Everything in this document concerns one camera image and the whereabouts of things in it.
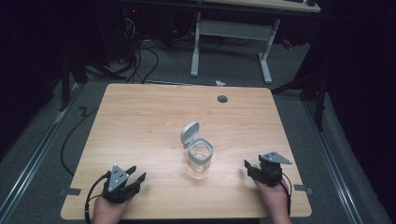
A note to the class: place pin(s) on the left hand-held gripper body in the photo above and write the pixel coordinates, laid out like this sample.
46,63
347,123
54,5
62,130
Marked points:
115,183

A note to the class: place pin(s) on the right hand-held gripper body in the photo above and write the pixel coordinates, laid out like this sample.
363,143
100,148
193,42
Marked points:
271,170

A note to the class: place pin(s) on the person's left hand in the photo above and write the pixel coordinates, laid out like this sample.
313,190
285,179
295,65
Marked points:
107,212

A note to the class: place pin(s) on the person's right hand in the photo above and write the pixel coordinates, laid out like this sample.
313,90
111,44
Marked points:
273,200

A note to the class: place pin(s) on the grey tape strip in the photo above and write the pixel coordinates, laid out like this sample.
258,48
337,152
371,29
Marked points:
302,188
71,191

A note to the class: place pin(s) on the clear glass jar grey lid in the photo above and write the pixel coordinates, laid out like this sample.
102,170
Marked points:
199,155

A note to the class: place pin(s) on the small white scrap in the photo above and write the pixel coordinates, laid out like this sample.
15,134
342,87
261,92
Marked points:
220,83

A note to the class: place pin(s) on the black metal stand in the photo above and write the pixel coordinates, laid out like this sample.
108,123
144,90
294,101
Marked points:
72,74
314,90

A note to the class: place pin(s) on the small red object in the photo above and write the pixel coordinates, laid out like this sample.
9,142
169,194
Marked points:
286,44

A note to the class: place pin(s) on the metal floor rail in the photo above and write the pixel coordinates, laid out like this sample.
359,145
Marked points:
333,161
34,155

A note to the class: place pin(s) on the white metal desk frame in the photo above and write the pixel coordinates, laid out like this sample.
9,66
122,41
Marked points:
232,29

